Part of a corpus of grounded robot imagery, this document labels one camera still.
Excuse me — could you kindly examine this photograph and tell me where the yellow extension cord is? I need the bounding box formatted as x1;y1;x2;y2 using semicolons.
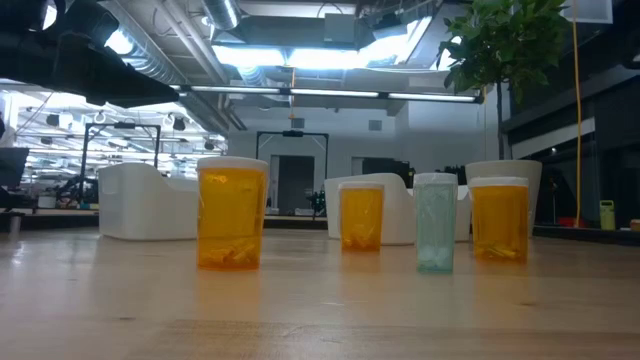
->
572;0;585;227

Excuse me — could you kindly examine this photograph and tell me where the teal pill bottle white cap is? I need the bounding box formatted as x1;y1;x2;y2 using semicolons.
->
413;172;459;275

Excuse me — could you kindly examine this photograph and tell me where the orange pill bottle white cap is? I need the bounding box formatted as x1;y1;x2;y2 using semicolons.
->
468;176;530;264
195;156;270;272
337;181;386;253

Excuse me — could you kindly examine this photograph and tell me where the long ceiling light strip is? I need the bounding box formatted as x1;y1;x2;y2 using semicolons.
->
169;84;484;105

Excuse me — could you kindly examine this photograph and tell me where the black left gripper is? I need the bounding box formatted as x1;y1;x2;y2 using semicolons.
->
0;0;180;109

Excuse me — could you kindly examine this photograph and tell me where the dark monitor screen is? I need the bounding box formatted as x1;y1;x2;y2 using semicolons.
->
0;147;30;189

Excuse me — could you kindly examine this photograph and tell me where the yellow-green container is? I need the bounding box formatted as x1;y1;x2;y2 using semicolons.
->
599;199;617;232

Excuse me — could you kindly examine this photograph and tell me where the green plant in white pot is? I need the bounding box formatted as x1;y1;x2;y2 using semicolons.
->
437;0;571;239

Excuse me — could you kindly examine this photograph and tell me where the white ceiling panel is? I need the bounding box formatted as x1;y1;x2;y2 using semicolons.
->
560;0;614;25

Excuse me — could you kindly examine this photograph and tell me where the black gantry frame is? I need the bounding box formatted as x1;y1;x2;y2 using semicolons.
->
255;129;330;219
79;122;162;206

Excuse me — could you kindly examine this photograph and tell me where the silver ventilation duct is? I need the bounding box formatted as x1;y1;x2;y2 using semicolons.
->
102;0;249;132

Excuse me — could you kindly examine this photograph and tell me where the white plastic bin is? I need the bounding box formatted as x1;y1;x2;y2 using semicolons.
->
98;162;201;242
323;172;474;246

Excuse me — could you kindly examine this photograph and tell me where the dark cabinet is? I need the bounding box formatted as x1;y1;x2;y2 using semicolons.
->
360;157;412;176

